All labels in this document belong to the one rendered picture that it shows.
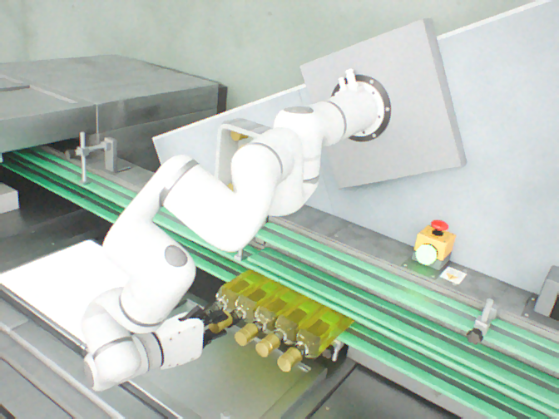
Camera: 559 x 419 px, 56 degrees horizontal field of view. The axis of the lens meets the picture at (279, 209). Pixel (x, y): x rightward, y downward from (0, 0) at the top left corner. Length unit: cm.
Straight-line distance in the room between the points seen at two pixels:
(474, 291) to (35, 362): 100
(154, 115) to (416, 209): 123
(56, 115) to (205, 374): 104
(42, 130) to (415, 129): 121
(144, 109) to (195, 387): 122
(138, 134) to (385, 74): 120
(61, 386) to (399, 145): 93
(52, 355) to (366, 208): 83
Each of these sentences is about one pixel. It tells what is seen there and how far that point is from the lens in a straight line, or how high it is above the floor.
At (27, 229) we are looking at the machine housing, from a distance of 197.
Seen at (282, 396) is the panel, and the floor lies 113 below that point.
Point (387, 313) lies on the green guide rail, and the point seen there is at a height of 93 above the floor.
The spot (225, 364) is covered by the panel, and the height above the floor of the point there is 113.
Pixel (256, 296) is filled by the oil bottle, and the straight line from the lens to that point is 127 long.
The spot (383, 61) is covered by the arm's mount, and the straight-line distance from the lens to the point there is 122.
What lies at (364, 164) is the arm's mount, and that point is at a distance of 129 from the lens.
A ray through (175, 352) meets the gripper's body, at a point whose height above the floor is 130.
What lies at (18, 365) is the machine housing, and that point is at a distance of 140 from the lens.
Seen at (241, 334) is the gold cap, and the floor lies 116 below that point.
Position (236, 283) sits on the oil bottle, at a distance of 132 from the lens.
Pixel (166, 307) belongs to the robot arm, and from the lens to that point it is 83.
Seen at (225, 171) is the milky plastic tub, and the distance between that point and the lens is 153.
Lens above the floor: 191
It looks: 50 degrees down
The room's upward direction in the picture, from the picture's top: 117 degrees counter-clockwise
